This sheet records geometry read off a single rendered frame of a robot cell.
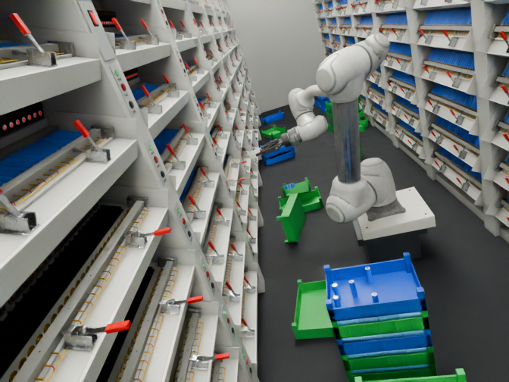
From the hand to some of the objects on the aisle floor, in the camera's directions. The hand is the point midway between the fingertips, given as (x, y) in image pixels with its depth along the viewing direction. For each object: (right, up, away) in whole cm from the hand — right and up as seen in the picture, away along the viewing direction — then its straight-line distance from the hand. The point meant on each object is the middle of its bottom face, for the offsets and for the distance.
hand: (255, 153), depth 201 cm
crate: (+32, -21, +77) cm, 86 cm away
